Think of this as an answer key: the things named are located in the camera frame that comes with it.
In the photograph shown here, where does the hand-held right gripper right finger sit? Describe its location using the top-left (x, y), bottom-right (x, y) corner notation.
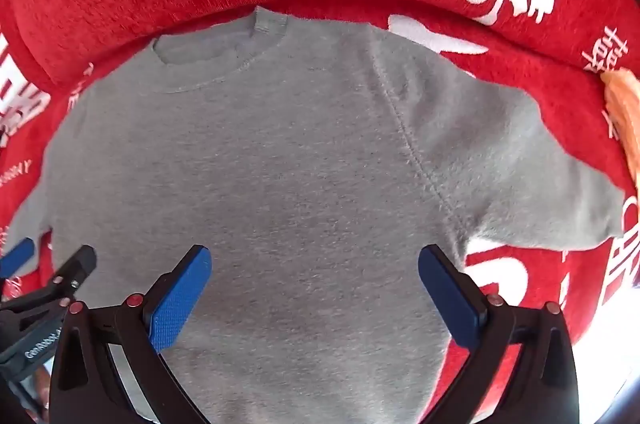
top-left (417, 244), bottom-right (581, 424)

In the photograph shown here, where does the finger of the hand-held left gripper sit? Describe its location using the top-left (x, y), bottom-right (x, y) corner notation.
top-left (50, 245), bottom-right (98, 302)
top-left (0, 237), bottom-right (37, 280)

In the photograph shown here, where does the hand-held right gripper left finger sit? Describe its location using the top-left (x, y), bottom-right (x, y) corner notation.
top-left (50, 244), bottom-right (213, 424)

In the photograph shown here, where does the grey t-shirt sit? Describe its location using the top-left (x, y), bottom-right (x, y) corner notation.
top-left (7, 6), bottom-right (626, 424)

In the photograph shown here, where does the orange cloth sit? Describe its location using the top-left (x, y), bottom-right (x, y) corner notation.
top-left (600, 67), bottom-right (640, 205)

